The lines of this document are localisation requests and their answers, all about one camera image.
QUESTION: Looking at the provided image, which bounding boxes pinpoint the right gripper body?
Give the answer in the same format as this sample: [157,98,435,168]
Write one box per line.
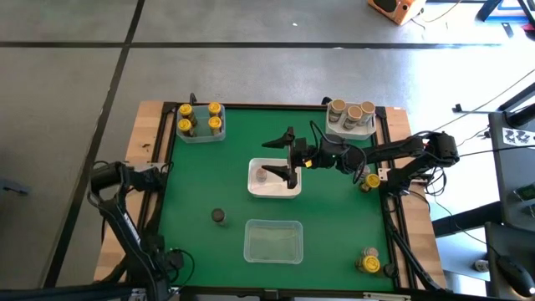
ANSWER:
[292,138,338,170]

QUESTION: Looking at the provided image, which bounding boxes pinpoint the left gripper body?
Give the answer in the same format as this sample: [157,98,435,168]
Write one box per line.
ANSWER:
[160,248,186,277]

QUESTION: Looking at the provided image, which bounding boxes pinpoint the white plastic bin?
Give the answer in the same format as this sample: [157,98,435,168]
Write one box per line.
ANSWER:
[247,157,303,199]
[324,101,378,141]

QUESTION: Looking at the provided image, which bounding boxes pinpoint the gold-lid spice jar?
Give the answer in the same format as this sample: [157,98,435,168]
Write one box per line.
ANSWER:
[342,105,364,131]
[358,100,376,126]
[328,98,347,124]

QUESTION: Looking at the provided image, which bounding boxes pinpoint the black-lid glass spice jar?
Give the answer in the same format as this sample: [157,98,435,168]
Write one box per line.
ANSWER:
[211,207,229,227]

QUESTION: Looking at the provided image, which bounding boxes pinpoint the wide clear plastic bin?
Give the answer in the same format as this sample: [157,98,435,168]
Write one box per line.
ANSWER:
[243,219,304,265]

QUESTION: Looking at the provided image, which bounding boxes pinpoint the small clear plastic bin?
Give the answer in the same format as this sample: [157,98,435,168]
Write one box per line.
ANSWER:
[176,103,227,145]

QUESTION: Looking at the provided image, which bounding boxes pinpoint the dark blue crossbar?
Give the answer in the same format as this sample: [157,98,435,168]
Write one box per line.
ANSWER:
[0,282,139,301]

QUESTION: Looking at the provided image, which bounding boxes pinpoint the wooden table side board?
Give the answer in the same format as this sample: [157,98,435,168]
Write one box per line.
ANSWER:
[94,99,165,282]
[384,106,447,289]

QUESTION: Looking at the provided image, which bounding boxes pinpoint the orange speaker box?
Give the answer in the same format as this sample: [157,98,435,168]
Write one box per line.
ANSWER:
[367,0,428,26]

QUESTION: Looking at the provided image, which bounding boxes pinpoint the black floor beam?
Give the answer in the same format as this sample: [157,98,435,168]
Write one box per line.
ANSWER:
[432,200,502,238]

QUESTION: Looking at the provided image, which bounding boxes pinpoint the grey floor object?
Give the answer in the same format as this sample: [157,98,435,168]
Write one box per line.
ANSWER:
[0,177,31,196]

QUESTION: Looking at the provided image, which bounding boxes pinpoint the grey desk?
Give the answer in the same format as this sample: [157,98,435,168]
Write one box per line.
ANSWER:
[487,110,535,233]

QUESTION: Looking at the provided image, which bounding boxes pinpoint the black white marker sheet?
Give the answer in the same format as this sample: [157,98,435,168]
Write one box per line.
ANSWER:
[502,127,535,147]

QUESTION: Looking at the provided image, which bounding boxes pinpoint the dark desk with mouse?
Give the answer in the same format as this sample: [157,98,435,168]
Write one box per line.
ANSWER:
[484,221,535,300]

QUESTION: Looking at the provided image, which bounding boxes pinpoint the black stand legs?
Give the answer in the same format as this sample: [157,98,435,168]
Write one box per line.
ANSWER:
[476,0,535,26]

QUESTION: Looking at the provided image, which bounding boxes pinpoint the black computer mouse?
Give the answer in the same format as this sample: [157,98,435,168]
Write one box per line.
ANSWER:
[496,254,535,298]

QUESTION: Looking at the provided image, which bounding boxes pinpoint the black table frame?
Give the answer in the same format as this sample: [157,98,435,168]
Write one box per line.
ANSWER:
[125,101,448,293]

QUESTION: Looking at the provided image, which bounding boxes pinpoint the black cable bundle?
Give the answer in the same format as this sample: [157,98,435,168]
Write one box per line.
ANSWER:
[382,183,444,292]

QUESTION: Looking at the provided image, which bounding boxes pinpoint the silver mounting bracket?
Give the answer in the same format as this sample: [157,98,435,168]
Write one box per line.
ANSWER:
[362,291,413,301]

